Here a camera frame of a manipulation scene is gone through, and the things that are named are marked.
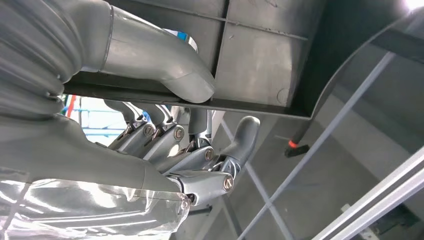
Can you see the stainless steel workbench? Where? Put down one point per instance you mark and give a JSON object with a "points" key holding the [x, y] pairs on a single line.
{"points": [[381, 198]]}

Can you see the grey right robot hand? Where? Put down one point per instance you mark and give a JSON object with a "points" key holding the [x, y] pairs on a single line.
{"points": [[82, 159]]}

